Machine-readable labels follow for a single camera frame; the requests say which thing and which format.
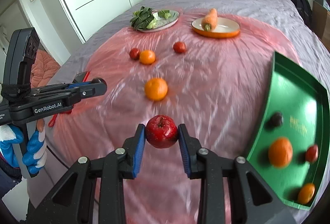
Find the black backpack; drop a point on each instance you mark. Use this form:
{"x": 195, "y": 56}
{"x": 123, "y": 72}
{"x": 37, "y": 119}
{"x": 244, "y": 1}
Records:
{"x": 304, "y": 9}

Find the green rectangular tray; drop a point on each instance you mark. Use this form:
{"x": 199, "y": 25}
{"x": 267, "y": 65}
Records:
{"x": 304, "y": 103}

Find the grey purple bedspread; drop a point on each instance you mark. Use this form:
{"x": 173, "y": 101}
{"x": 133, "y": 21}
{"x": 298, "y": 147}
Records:
{"x": 281, "y": 14}

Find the pink quilted cushion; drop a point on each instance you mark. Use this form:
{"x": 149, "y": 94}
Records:
{"x": 43, "y": 69}

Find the small orange tray corner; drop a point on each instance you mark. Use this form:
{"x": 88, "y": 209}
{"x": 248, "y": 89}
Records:
{"x": 306, "y": 193}

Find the dark plum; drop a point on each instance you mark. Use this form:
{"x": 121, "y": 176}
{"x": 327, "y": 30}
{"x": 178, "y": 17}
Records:
{"x": 276, "y": 120}

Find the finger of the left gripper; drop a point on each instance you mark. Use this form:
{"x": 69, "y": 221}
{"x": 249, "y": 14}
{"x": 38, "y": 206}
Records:
{"x": 71, "y": 91}

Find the green leafy vegetable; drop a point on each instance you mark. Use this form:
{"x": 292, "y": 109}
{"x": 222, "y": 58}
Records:
{"x": 142, "y": 17}

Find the large orange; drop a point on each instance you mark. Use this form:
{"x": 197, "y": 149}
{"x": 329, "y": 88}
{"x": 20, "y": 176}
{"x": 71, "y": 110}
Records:
{"x": 280, "y": 152}

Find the orange oval dish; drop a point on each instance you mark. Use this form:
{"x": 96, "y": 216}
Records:
{"x": 225, "y": 28}

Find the orange carrot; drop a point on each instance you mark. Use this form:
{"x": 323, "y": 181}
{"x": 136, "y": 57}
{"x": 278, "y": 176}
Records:
{"x": 210, "y": 21}

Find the small orange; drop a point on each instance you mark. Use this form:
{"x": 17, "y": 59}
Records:
{"x": 156, "y": 89}

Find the wooden drawer cabinet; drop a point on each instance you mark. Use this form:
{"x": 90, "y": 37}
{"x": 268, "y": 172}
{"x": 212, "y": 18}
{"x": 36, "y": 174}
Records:
{"x": 320, "y": 23}

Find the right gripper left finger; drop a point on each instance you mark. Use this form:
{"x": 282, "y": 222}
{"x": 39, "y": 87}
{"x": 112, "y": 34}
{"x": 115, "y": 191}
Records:
{"x": 71, "y": 200}

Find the blue white gloved hand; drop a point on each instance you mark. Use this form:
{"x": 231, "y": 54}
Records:
{"x": 35, "y": 156}

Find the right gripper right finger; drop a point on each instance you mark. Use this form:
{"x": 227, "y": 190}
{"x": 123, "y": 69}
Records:
{"x": 251, "y": 199}

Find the patterned grey plate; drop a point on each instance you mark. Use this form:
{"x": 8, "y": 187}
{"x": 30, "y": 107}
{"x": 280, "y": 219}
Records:
{"x": 163, "y": 19}

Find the red apple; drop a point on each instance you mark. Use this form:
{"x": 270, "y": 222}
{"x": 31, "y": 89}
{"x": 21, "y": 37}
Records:
{"x": 161, "y": 132}
{"x": 134, "y": 53}
{"x": 179, "y": 47}
{"x": 311, "y": 154}

